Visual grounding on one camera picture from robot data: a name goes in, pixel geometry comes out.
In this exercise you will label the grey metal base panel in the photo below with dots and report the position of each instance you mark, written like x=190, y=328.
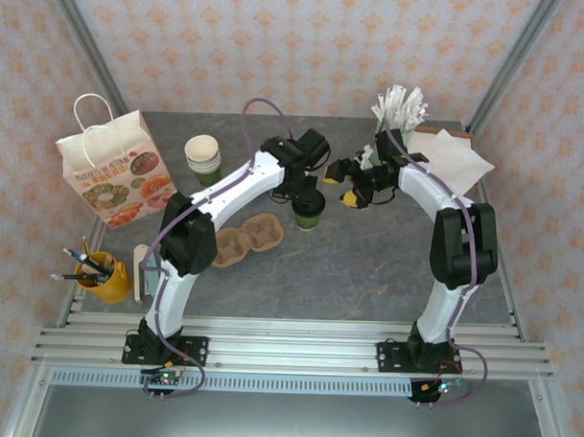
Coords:
x=290, y=420

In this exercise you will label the aluminium frame post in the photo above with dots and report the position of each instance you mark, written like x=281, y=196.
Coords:
x=87, y=48
x=513, y=58

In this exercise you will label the white paper napkin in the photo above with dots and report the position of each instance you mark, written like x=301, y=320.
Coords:
x=421, y=142
x=466, y=162

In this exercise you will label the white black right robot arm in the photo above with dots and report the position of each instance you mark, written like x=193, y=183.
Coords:
x=437, y=310

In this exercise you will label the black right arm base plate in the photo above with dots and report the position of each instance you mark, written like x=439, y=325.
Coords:
x=388, y=358

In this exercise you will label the stack of green paper cups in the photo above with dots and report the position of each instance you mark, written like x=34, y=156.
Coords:
x=201, y=148

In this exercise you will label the aluminium mounting rails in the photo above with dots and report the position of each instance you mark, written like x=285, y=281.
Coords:
x=292, y=343

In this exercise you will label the black pen silver tip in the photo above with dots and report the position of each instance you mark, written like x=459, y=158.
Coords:
x=82, y=258

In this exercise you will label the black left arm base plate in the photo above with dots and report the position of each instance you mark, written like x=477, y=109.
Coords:
x=196, y=352

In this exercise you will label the brown pulp cup carrier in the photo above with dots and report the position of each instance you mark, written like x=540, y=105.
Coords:
x=258, y=236

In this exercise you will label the brown cardboard tray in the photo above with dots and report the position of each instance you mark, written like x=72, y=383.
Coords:
x=448, y=131

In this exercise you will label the printed white paper bag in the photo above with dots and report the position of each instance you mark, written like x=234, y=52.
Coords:
x=127, y=141

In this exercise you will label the wooden stick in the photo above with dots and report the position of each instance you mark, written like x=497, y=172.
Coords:
x=107, y=262

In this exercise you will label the yellow mug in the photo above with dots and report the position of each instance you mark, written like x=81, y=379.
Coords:
x=109, y=286

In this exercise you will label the yellow pencil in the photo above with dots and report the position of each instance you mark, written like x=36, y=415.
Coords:
x=86, y=247

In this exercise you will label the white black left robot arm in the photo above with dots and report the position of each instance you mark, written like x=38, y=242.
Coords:
x=167, y=295

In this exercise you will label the black plastic cup lid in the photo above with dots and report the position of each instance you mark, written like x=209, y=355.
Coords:
x=312, y=209

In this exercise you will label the mint green straw cup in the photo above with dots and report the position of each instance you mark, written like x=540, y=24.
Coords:
x=408, y=137

